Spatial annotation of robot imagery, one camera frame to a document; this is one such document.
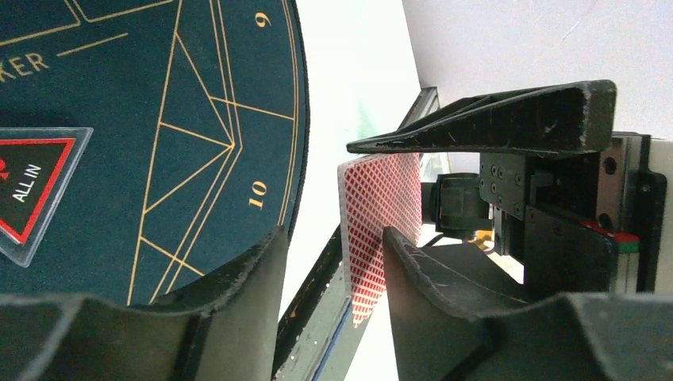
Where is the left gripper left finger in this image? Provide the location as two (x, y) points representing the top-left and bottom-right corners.
(1, 226), (288, 380)

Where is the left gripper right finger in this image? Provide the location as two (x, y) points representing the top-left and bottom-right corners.
(383, 227), (672, 380)

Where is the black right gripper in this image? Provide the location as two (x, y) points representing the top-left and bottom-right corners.
(346, 79), (668, 298)

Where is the red playing card deck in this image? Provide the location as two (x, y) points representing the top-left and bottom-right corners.
(337, 153), (422, 328)

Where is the round dark poker mat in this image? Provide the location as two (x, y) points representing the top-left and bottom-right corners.
(1, 1), (310, 305)

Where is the red triangular marker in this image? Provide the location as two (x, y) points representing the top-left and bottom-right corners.
(1, 127), (94, 267)

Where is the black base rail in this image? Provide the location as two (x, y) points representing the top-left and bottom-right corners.
(271, 87), (443, 381)

